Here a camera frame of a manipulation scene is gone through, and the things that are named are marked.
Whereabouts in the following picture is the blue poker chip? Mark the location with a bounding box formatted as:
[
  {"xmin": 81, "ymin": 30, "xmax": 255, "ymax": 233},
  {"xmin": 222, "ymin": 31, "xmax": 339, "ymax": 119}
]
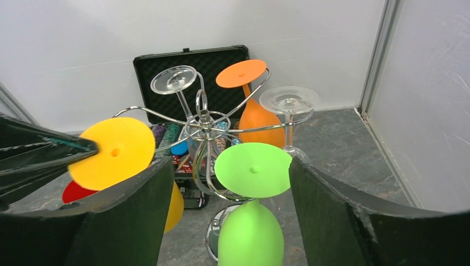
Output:
[{"xmin": 170, "ymin": 141, "xmax": 188, "ymax": 156}]

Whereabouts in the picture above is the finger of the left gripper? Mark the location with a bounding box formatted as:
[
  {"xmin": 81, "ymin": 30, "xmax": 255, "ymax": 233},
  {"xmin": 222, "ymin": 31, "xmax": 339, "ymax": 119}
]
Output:
[
  {"xmin": 1, "ymin": 114, "xmax": 98, "ymax": 173},
  {"xmin": 1, "ymin": 165, "xmax": 67, "ymax": 209}
]

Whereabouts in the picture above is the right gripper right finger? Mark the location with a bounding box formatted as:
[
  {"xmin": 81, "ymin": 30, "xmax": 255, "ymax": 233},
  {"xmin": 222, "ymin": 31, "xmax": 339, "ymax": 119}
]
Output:
[{"xmin": 289, "ymin": 158, "xmax": 469, "ymax": 265}]

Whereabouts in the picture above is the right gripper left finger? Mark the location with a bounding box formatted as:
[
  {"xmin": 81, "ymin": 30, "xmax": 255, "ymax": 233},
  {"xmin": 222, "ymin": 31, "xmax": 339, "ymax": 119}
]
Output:
[{"xmin": 1, "ymin": 158, "xmax": 174, "ymax": 265}]

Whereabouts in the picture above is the green wine glass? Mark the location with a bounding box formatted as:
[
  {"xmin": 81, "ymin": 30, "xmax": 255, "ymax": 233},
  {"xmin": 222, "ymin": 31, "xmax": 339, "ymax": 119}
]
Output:
[{"xmin": 214, "ymin": 142, "xmax": 292, "ymax": 266}]

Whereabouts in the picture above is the orange wine glass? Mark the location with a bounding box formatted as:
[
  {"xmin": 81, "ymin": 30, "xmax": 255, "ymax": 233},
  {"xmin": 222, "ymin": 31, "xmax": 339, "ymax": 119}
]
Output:
[{"xmin": 216, "ymin": 59, "xmax": 285, "ymax": 148}]

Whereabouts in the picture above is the clear wine glass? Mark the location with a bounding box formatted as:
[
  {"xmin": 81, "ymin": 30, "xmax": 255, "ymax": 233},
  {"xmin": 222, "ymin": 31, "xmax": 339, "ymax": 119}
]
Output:
[
  {"xmin": 150, "ymin": 65, "xmax": 212, "ymax": 159},
  {"xmin": 258, "ymin": 84, "xmax": 321, "ymax": 164}
]

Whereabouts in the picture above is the chrome wine glass rack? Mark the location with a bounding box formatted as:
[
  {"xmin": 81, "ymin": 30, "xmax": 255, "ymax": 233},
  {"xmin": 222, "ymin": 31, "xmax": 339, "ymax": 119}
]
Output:
[{"xmin": 111, "ymin": 66, "xmax": 315, "ymax": 263}]

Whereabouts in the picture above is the yellow wine glass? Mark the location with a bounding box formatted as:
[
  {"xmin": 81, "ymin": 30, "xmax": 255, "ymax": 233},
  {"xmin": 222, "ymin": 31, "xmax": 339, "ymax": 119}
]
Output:
[{"xmin": 68, "ymin": 117, "xmax": 185, "ymax": 234}]

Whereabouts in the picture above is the black poker chip case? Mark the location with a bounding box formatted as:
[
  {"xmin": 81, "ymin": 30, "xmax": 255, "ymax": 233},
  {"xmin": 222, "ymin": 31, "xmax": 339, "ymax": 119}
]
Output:
[{"xmin": 132, "ymin": 44, "xmax": 251, "ymax": 210}]

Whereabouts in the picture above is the red wine glass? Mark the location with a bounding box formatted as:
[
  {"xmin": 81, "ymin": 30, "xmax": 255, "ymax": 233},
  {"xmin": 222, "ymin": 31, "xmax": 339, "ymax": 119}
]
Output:
[{"xmin": 62, "ymin": 181, "xmax": 97, "ymax": 204}]

